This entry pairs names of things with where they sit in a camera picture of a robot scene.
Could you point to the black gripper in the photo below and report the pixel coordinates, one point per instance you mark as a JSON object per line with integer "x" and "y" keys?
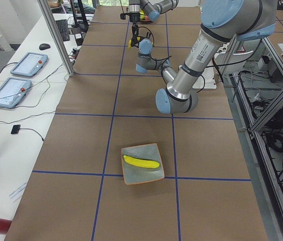
{"x": 133, "y": 18}

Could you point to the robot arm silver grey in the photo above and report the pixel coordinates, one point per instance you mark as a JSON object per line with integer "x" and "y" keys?
{"x": 221, "y": 21}
{"x": 152, "y": 11}

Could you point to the woven wicker basket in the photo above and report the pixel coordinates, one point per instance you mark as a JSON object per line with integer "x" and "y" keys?
{"x": 144, "y": 18}

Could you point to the grey square plate orange rim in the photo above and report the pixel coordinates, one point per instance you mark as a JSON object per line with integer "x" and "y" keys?
{"x": 142, "y": 164}

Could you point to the black keyboard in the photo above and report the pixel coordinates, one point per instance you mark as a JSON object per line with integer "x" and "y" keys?
{"x": 62, "y": 26}

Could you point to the black computer mouse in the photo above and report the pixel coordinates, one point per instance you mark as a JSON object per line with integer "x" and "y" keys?
{"x": 44, "y": 46}

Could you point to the teach pendant far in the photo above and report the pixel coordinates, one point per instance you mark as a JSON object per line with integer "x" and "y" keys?
{"x": 30, "y": 64}

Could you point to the teach pendant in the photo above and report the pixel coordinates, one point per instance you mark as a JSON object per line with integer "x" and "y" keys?
{"x": 30, "y": 64}
{"x": 13, "y": 90}

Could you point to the teach pendant near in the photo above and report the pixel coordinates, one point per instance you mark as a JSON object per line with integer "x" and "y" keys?
{"x": 13, "y": 90}

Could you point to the small black puck device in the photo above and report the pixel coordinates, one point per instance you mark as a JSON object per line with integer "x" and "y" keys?
{"x": 15, "y": 129}

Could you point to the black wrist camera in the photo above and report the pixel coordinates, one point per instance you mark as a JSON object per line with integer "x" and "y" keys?
{"x": 124, "y": 15}

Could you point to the black USB hub with cables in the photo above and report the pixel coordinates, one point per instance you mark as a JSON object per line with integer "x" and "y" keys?
{"x": 74, "y": 53}

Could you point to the aluminium frame post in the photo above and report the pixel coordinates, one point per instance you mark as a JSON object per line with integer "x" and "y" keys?
{"x": 51, "y": 24}

